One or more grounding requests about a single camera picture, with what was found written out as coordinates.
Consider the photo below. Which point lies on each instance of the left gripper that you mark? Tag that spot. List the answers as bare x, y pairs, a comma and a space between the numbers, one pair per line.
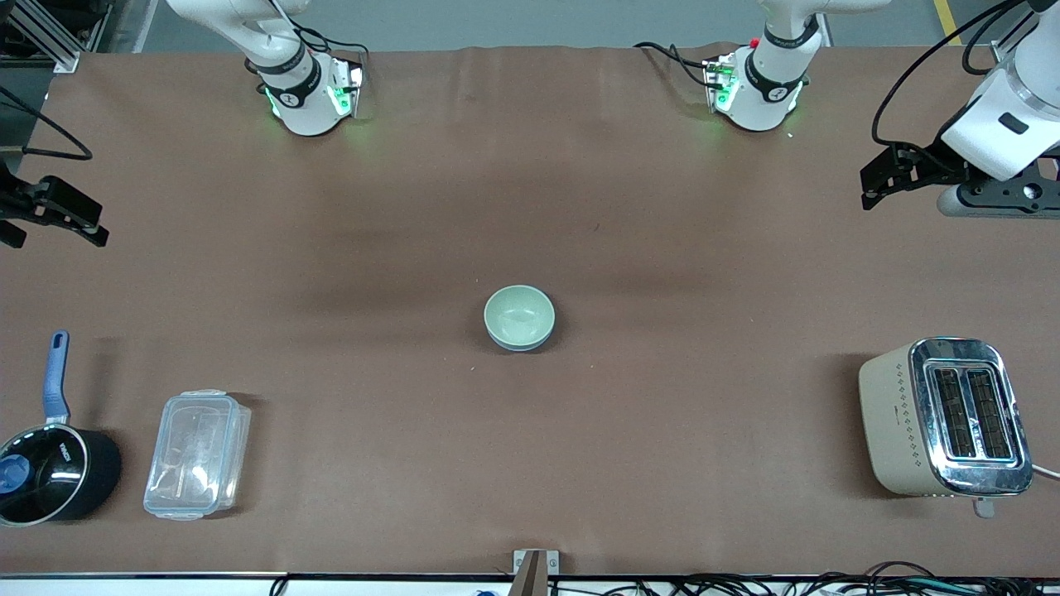
934, 161

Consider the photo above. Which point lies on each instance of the green bowl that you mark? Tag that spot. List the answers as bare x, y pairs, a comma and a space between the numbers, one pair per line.
519, 314

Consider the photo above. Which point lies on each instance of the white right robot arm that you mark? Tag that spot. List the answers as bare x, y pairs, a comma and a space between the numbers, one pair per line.
306, 101

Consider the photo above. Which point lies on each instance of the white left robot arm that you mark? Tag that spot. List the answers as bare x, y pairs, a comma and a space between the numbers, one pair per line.
758, 99

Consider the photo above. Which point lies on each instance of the metal connector plate green light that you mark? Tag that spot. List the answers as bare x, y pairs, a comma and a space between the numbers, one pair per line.
719, 79
352, 87

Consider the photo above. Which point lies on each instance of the glass lid blue knob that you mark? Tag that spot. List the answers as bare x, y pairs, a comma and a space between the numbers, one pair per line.
50, 472

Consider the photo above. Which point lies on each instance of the beige chrome toaster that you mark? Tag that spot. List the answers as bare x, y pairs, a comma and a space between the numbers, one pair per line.
894, 422

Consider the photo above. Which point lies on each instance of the clear plastic food container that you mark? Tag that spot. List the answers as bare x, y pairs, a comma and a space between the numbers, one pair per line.
195, 455

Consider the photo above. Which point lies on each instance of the brown table cover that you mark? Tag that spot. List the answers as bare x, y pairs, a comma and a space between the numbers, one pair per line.
530, 455

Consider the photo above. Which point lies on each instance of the aluminium frame profile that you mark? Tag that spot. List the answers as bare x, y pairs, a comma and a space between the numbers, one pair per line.
58, 51

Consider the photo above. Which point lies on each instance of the metal mounting bracket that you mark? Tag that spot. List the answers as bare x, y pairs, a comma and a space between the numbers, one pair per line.
553, 564

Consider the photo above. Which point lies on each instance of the brown mount post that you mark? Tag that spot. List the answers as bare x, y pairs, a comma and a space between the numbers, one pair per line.
532, 581

